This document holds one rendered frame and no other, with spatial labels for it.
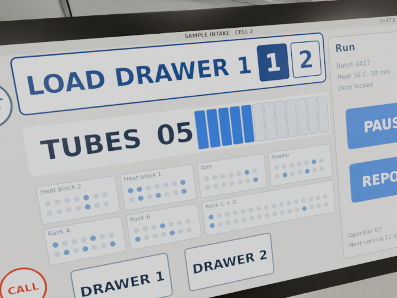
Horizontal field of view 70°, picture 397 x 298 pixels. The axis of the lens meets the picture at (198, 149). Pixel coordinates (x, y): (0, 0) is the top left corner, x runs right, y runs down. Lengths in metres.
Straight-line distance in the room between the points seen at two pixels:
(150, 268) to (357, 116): 0.27
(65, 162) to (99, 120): 0.05
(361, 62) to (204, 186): 0.21
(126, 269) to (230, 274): 0.11
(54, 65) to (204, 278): 0.25
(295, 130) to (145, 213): 0.17
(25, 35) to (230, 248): 0.28
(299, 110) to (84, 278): 0.27
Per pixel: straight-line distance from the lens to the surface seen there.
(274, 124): 0.30
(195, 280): 0.32
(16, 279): 0.34
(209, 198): 0.29
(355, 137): 0.35
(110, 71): 0.28
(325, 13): 0.35
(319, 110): 0.33
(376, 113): 0.37
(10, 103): 0.30
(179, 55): 0.29
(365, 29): 0.37
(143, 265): 0.31
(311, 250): 0.35
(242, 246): 0.32
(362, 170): 0.36
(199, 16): 0.30
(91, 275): 0.32
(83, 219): 0.30
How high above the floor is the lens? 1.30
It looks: 45 degrees down
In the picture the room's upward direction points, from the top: 1 degrees clockwise
